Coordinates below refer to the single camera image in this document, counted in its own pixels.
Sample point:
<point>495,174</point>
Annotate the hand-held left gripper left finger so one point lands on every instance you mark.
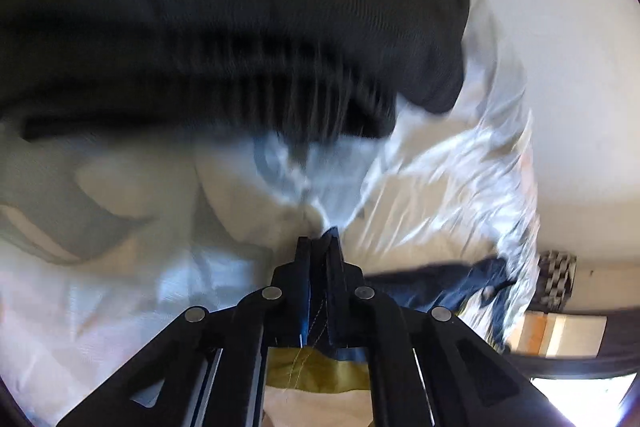
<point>302,302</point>

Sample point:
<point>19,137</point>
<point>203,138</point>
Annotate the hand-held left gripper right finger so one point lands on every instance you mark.
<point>336,292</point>

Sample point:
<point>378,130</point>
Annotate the cream navy olive jacket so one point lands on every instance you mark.
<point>320,367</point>

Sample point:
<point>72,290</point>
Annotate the black white checkered cloth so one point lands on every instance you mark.
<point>557,279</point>

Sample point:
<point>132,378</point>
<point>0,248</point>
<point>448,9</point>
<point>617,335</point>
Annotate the bright window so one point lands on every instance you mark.
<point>575,402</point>

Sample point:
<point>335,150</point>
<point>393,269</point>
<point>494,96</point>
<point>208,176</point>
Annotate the black knit garment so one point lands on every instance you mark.
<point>225,7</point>

